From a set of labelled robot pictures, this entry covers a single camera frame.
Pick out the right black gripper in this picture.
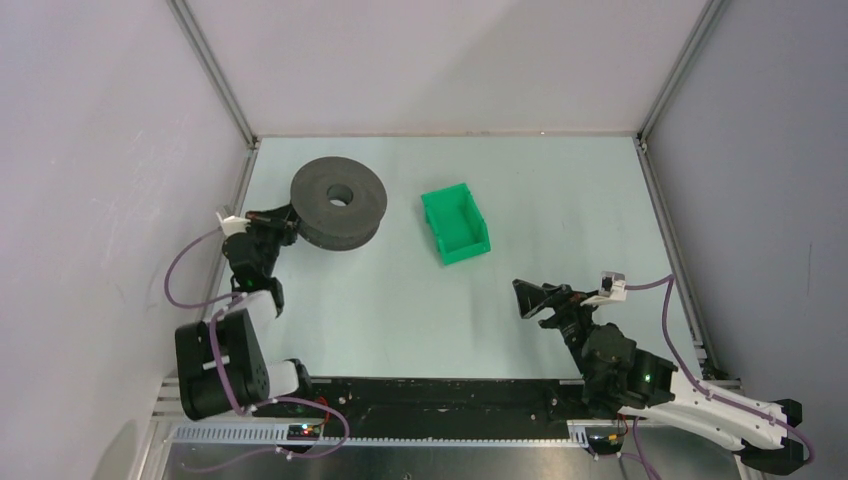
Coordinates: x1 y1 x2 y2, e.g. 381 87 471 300
512 279 602 382

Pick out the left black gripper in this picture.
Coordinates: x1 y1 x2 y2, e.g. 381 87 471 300
243 199 305 277

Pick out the grey perforated cable spool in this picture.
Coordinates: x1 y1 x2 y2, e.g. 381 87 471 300
290 156 388 251

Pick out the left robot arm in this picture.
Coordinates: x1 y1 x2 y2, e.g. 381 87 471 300
175 205 316 420

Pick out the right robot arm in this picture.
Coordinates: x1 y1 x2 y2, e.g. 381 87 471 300
512 272 816 476

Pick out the green plastic bin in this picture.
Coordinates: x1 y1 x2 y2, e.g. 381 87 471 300
421 183 491 266

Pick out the right controller board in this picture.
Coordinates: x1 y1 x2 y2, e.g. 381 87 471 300
585 434 626 458

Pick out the controller board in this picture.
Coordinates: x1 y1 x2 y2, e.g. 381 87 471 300
286 424 322 442
585 434 626 458

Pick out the left controller board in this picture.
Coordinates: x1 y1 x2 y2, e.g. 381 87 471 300
286 424 322 442

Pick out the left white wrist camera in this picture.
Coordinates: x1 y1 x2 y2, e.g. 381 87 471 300
215 206 250 237

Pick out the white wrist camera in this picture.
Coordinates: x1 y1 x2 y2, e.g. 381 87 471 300
580 271 627 307
215 206 250 237

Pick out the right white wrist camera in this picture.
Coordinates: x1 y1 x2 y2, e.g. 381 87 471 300
580 271 627 307

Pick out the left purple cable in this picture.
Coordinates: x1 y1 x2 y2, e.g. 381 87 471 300
163 228 263 417

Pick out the purple cable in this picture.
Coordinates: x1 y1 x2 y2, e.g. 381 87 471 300
163 228 263 417
625 274 816 465

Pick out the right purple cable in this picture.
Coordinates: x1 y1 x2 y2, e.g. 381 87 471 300
625 274 816 465

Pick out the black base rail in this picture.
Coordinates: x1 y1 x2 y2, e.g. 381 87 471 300
313 377 597 441

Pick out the aluminium frame left post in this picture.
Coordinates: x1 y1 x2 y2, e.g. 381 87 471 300
166 0 257 149

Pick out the aluminium frame post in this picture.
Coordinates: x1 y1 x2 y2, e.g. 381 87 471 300
637 0 730 144
166 0 257 149

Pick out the aluminium frame right post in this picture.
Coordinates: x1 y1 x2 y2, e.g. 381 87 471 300
637 0 730 144

